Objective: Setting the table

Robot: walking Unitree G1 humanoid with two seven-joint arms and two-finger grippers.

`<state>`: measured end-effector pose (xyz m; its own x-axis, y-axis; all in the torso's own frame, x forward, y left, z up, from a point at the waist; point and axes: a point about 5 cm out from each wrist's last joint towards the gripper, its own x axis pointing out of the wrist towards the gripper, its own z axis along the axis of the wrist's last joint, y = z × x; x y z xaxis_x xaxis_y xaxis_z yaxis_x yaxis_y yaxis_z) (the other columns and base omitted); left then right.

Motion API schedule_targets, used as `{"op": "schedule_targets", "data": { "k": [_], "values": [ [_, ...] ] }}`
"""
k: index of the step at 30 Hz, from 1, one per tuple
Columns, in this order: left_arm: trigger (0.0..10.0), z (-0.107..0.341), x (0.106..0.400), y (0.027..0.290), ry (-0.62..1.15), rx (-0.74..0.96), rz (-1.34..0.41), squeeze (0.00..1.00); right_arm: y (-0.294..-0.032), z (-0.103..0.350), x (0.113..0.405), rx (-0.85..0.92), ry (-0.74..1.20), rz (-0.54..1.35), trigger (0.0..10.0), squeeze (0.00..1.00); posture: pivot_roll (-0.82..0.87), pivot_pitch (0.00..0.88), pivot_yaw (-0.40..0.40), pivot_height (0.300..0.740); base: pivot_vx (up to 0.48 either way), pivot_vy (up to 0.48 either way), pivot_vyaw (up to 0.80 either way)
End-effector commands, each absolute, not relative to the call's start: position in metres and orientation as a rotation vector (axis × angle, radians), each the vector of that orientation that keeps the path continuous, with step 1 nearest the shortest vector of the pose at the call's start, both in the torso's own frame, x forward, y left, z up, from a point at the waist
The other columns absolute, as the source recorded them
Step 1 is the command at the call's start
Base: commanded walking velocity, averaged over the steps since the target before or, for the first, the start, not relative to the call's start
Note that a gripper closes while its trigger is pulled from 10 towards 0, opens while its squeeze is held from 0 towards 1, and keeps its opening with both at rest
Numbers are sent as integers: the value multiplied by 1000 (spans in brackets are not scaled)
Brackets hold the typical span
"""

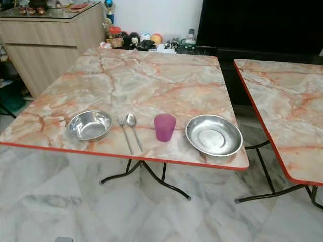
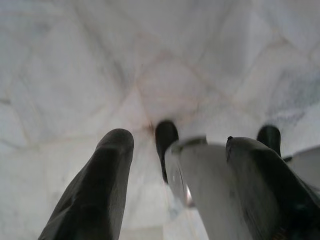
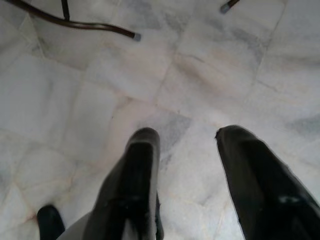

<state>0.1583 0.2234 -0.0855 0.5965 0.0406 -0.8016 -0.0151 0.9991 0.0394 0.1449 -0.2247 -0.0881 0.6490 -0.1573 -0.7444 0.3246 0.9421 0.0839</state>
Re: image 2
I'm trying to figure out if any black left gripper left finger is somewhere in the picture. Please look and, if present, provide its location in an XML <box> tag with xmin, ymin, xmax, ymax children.
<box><xmin>37</xmin><ymin>128</ymin><xmax>135</xmax><ymax>240</ymax></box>

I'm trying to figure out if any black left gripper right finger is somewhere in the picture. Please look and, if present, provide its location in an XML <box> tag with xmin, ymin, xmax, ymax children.
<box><xmin>225</xmin><ymin>136</ymin><xmax>320</xmax><ymax>240</ymax></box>

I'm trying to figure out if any robot's black right foot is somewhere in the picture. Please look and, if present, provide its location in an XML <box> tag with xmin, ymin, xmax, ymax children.
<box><xmin>256</xmin><ymin>124</ymin><xmax>282</xmax><ymax>157</ymax></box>

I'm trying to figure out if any robot's black foot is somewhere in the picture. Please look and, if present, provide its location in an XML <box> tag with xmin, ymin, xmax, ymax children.
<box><xmin>256</xmin><ymin>124</ymin><xmax>282</xmax><ymax>157</ymax></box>
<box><xmin>154</xmin><ymin>120</ymin><xmax>180</xmax><ymax>185</ymax></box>

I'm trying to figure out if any robot's black left foot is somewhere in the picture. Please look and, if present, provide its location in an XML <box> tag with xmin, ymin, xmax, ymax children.
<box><xmin>154</xmin><ymin>120</ymin><xmax>180</xmax><ymax>185</ymax></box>

